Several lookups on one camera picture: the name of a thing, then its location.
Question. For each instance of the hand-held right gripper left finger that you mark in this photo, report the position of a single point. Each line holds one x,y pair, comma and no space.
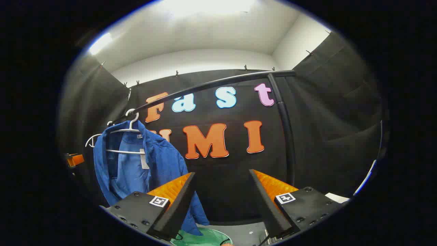
177,212

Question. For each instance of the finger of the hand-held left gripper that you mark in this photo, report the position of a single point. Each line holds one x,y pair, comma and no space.
76,160

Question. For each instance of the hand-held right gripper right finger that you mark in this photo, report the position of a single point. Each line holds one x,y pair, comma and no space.
269,212

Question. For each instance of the green laundry hamper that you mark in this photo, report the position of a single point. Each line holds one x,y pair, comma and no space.
208,238

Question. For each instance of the blue shirt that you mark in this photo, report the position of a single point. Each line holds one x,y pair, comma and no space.
164,160

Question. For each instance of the white plastic hanger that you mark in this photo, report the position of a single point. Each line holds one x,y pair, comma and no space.
131,127
89,139

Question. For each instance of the black clothes rack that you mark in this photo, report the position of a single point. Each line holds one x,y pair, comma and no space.
218,82

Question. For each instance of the white cabinet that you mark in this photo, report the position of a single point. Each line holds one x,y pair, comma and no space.
336,197

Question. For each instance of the black backdrop cloth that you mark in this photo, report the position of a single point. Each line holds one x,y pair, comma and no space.
327,119

